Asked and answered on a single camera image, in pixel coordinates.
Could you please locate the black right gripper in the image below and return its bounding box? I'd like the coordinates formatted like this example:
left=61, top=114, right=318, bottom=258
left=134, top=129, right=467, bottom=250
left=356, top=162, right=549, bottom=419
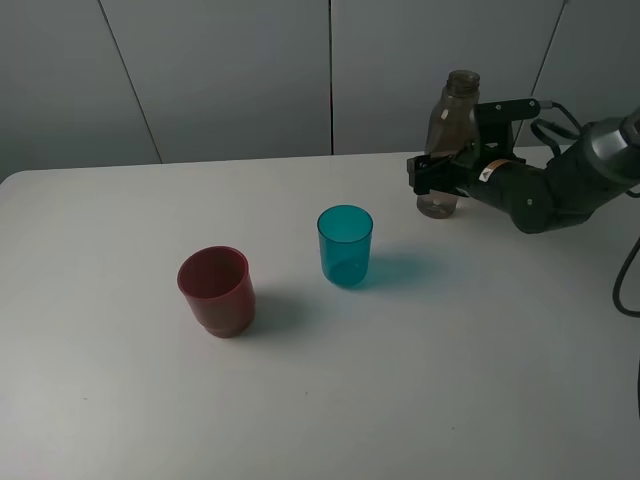
left=407, top=98, right=540, bottom=197

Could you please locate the smoky transparent water bottle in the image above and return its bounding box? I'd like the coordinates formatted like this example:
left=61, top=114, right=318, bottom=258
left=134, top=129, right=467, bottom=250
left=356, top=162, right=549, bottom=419
left=416, top=70, right=480, bottom=219

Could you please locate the teal transparent plastic cup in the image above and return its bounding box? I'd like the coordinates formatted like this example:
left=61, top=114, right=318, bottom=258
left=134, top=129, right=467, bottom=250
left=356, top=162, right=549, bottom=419
left=317, top=205, right=374, bottom=288

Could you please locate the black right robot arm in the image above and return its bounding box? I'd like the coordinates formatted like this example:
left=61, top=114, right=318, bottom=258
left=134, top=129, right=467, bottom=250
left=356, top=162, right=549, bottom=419
left=407, top=98, right=639, bottom=234

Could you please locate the red plastic cup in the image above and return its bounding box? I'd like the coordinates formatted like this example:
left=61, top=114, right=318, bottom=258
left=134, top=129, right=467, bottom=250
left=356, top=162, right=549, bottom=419
left=177, top=246, right=256, bottom=338

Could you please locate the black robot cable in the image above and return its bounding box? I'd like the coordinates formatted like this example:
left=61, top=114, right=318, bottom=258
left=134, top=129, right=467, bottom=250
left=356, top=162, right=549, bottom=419
left=529, top=101, right=640, bottom=480

